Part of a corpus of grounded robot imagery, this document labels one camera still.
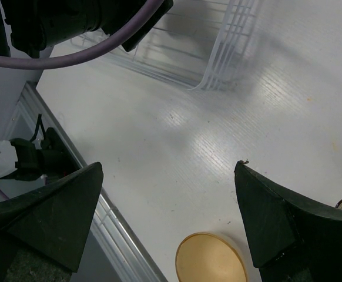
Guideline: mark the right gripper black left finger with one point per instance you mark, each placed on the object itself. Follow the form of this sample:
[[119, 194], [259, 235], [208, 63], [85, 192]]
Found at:
[[43, 232]]

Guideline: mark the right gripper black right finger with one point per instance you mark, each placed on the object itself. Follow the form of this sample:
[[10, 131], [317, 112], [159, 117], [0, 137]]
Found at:
[[290, 236]]

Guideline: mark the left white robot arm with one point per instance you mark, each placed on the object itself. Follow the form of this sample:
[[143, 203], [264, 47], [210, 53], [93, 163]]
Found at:
[[34, 25]]

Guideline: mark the tan wooden bowl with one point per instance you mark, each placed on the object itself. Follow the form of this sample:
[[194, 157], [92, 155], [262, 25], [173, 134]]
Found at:
[[207, 256]]

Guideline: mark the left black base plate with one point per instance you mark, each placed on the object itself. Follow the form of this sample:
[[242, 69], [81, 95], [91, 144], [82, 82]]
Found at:
[[45, 153]]

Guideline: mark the aluminium rail frame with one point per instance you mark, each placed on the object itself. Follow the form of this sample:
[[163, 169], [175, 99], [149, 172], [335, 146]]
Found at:
[[113, 252]]

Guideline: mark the clear wire dish rack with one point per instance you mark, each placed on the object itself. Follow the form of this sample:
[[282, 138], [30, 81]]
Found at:
[[197, 44]]

